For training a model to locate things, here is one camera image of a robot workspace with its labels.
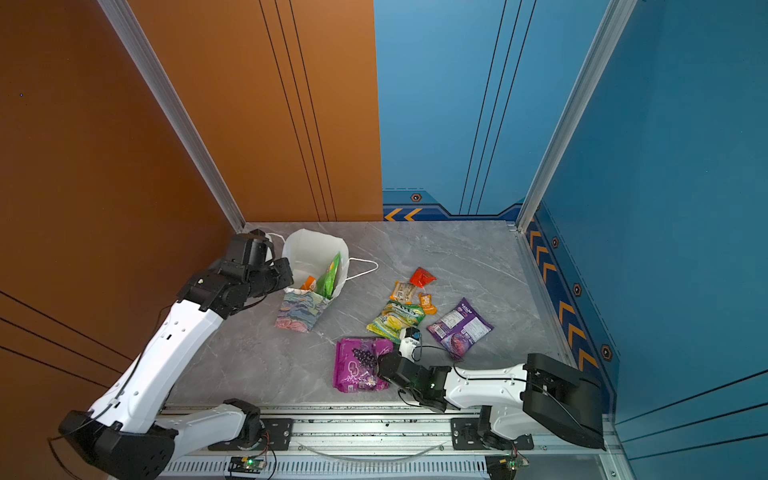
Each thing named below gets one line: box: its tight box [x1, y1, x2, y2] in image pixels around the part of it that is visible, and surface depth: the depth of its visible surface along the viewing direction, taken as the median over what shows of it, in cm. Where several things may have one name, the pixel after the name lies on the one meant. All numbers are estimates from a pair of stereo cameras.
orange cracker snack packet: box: [389, 281, 438, 315], surface depth 98 cm
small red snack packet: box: [409, 266, 438, 289], surface depth 102 cm
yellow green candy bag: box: [366, 300, 426, 344], surface depth 91 cm
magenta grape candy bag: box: [333, 338, 394, 393], surface depth 80 cm
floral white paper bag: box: [275, 228, 349, 333], surface depth 84 cm
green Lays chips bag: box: [316, 252, 341, 299], surface depth 84 cm
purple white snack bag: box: [427, 297, 495, 360], surface depth 91 cm
